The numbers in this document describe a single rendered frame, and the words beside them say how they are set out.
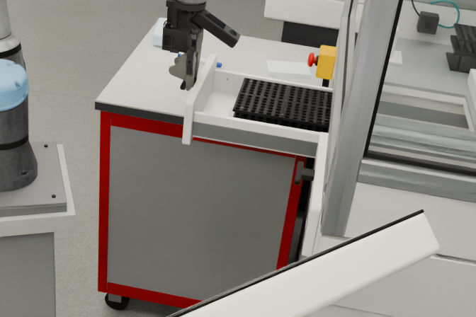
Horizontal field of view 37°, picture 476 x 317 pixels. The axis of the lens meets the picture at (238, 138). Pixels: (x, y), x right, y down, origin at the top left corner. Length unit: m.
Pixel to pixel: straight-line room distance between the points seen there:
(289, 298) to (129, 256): 1.51
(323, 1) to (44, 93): 1.69
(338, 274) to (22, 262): 0.98
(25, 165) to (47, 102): 2.03
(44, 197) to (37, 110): 2.00
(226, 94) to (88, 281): 0.94
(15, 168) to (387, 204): 0.75
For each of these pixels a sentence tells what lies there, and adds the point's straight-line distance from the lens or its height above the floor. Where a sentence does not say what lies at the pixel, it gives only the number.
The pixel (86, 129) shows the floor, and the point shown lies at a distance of 3.29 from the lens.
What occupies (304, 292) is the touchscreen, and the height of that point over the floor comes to 1.18.
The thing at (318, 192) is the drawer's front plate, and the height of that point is 0.93.
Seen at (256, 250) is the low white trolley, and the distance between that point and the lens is 2.04.
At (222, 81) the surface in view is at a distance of 1.79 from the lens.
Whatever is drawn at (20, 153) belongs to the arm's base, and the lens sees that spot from 1.49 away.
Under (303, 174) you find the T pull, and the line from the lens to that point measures 1.37.
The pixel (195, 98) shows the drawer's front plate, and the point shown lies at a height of 0.93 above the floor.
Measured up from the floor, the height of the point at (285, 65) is 0.78.
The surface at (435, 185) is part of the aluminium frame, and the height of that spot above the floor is 1.07.
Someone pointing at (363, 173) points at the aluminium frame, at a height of 1.07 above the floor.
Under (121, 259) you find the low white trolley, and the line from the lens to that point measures 2.17.
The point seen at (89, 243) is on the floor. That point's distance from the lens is 2.60.
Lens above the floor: 1.63
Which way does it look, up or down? 30 degrees down
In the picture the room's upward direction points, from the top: 7 degrees clockwise
